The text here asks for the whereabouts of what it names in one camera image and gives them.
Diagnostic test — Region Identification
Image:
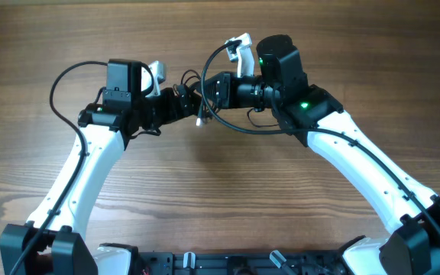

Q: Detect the black cable bundle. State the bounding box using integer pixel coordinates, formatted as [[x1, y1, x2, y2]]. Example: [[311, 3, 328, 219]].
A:
[[180, 69, 221, 127]]

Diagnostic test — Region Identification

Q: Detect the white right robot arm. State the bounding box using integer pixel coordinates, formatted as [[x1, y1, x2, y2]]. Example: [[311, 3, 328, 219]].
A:
[[198, 34, 440, 274]]

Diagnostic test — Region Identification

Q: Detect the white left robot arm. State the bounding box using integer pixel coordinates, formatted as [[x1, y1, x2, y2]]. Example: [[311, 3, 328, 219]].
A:
[[0, 60, 202, 274]]

